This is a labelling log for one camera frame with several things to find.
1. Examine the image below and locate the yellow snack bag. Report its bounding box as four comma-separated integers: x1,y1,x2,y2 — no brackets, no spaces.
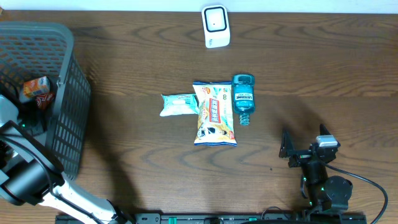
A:
193,81,237,146

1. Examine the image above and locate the teal Listerine mouthwash bottle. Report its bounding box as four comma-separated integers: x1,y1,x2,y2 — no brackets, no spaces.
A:
232,74,256,126

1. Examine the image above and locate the light teal wet wipes pack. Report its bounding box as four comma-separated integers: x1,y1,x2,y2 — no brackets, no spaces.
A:
160,93,199,117

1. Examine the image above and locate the red-brown chocolate bar wrapper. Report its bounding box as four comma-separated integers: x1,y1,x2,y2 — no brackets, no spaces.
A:
35,91,55,110

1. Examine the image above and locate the small orange snack pack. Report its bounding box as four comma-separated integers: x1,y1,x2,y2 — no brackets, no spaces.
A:
23,77,50,98

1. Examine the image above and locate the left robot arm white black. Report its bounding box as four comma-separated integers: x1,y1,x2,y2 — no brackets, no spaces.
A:
1,91,136,223

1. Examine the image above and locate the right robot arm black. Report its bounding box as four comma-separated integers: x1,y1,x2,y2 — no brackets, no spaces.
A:
279,124,353,213

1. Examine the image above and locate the white barcode scanner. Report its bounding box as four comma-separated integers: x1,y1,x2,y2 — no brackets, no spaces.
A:
201,5,231,49

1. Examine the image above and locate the grey plastic mesh basket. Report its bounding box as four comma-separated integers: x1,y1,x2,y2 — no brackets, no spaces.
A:
1,22,91,180

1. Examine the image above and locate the black cable right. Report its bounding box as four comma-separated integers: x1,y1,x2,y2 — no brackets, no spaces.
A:
323,163,389,224

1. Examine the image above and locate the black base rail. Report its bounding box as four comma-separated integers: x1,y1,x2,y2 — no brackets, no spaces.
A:
55,212,368,224

